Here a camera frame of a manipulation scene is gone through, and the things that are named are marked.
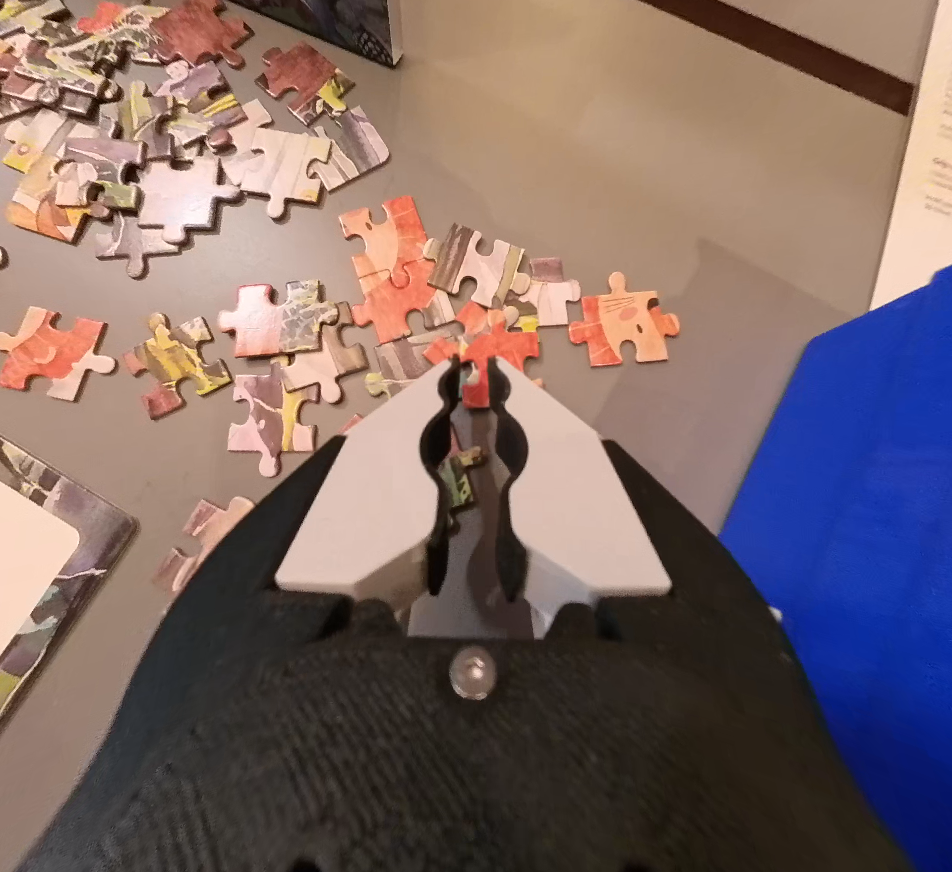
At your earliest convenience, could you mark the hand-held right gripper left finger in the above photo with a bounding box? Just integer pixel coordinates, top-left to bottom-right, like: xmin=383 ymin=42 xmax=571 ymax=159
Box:
xmin=274 ymin=355 xmax=462 ymax=601

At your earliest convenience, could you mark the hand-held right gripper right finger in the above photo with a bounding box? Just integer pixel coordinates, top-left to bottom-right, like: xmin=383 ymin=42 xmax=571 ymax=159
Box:
xmin=487 ymin=357 xmax=674 ymax=610

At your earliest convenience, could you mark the plain red jigsaw piece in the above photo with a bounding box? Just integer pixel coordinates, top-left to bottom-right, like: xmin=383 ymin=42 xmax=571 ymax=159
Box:
xmin=422 ymin=301 xmax=541 ymax=413

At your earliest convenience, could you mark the orange whiskered-face jigsaw piece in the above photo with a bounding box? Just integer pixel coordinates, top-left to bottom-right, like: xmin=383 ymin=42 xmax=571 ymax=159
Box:
xmin=567 ymin=271 xmax=681 ymax=369

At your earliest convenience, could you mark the jigsaw puzzle frame board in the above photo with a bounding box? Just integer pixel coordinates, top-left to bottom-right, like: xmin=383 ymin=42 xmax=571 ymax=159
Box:
xmin=0 ymin=435 xmax=142 ymax=726

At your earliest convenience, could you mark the pile of jigsaw puzzle pieces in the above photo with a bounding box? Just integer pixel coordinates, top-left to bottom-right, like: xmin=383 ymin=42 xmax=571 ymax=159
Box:
xmin=0 ymin=0 xmax=583 ymax=595

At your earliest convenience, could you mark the blue plastic bin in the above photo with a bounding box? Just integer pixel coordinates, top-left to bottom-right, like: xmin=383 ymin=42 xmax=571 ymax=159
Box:
xmin=716 ymin=268 xmax=952 ymax=872

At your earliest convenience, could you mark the printed paper sheet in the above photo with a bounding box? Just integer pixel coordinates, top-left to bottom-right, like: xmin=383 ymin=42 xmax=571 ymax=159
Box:
xmin=869 ymin=0 xmax=952 ymax=309

